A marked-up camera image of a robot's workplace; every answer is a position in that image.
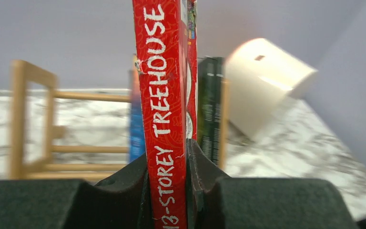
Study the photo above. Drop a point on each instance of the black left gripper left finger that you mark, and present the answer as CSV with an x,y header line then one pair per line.
x,y
120,201

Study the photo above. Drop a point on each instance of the wooden dowel rack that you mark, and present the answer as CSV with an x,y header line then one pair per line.
x,y
22,73

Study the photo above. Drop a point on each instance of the cream cylindrical lamp shade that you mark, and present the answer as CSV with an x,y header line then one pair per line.
x,y
265,82

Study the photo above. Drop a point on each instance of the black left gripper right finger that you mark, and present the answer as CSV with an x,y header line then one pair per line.
x,y
218,201

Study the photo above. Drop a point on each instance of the dark green hardcover book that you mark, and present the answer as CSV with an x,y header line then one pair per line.
x,y
217,108

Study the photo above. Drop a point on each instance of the blue cover paperback book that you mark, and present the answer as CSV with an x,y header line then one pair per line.
x,y
137,142

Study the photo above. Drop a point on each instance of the red spine paperback book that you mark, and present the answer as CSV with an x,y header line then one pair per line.
x,y
161,45

